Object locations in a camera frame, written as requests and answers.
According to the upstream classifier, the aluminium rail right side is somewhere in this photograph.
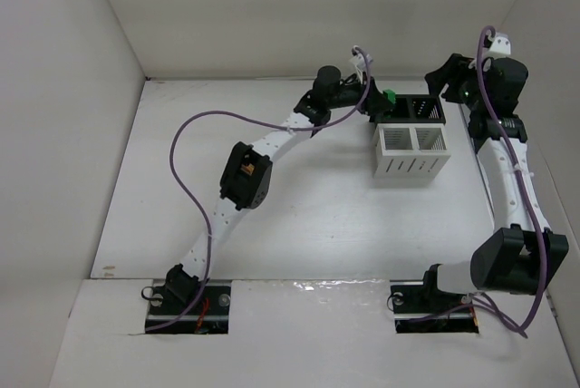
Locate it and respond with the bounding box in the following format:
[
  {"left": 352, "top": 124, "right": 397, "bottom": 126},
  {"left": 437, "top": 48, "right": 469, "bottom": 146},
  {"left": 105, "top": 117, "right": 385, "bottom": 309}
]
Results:
[{"left": 457, "top": 102, "right": 498, "bottom": 217}]

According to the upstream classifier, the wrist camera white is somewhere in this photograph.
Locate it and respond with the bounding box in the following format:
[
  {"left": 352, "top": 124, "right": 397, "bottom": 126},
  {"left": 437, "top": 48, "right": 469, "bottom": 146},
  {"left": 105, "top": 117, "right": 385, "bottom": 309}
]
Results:
[
  {"left": 349, "top": 47, "right": 373, "bottom": 83},
  {"left": 483, "top": 33, "right": 511, "bottom": 59}
]

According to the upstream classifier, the black slotted container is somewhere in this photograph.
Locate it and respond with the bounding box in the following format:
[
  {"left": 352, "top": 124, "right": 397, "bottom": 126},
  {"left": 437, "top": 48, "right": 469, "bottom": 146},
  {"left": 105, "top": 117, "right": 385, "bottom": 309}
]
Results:
[{"left": 389, "top": 94, "right": 446, "bottom": 125}]

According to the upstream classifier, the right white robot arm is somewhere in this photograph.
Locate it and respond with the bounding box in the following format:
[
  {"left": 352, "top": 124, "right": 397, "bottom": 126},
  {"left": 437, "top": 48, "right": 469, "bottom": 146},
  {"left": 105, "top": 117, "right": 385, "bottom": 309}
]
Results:
[{"left": 425, "top": 53, "right": 569, "bottom": 296}]

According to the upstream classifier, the lime green lego pair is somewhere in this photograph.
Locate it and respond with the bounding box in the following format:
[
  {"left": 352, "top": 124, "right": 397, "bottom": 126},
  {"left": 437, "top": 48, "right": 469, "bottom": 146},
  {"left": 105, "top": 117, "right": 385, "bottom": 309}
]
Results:
[{"left": 382, "top": 89, "right": 397, "bottom": 106}]

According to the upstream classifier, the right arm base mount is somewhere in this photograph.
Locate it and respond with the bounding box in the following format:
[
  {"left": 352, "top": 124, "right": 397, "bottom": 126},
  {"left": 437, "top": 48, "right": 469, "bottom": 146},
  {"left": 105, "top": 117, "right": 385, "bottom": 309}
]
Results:
[{"left": 387, "top": 280, "right": 479, "bottom": 335}]

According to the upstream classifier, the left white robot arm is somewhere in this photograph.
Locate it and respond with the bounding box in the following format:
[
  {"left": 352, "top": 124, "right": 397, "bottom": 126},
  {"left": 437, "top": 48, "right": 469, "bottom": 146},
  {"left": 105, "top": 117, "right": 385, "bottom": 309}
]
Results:
[{"left": 164, "top": 65, "right": 394, "bottom": 310}]

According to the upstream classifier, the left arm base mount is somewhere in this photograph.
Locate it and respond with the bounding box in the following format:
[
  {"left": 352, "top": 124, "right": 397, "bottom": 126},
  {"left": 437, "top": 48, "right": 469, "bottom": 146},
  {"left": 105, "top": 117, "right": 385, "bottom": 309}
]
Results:
[{"left": 141, "top": 281, "right": 232, "bottom": 335}]

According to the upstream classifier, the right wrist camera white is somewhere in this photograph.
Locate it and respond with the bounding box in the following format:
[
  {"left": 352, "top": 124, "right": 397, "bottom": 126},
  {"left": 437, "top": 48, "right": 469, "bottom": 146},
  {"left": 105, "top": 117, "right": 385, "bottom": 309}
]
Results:
[{"left": 483, "top": 33, "right": 511, "bottom": 59}]

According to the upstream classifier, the white slotted container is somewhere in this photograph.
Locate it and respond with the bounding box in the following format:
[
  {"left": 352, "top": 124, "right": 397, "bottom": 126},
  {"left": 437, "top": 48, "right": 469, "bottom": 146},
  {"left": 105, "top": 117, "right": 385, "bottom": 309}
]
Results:
[{"left": 372, "top": 123, "right": 451, "bottom": 180}]

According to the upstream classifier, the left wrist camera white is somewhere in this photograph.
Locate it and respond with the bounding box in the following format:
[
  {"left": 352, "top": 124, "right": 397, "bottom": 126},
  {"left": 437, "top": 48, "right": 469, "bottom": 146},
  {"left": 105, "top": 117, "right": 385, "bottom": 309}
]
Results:
[{"left": 349, "top": 47, "right": 373, "bottom": 83}]

